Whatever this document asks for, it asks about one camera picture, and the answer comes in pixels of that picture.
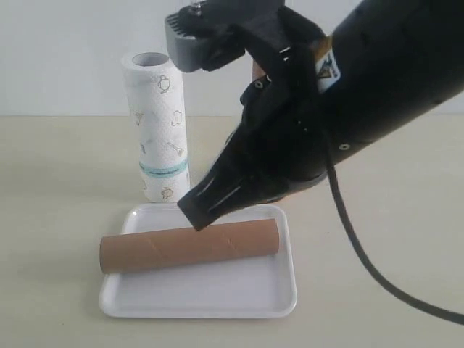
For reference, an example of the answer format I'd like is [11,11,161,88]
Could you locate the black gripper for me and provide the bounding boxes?
[178,46,348,231]

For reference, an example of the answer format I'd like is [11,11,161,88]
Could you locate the brown cardboard tube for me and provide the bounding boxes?
[99,219,280,274]

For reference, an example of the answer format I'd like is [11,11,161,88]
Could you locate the white printed paper towel roll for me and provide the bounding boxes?
[121,52,190,203]

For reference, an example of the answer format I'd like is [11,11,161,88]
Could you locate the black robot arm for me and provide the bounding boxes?
[178,1,463,229]

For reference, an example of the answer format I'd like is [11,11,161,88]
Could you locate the wooden paper towel holder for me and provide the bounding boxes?
[251,60,266,81]

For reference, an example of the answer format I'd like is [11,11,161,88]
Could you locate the white rectangular plastic tray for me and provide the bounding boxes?
[99,204,297,319]

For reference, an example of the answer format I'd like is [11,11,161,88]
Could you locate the black cable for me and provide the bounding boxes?
[324,137,464,326]

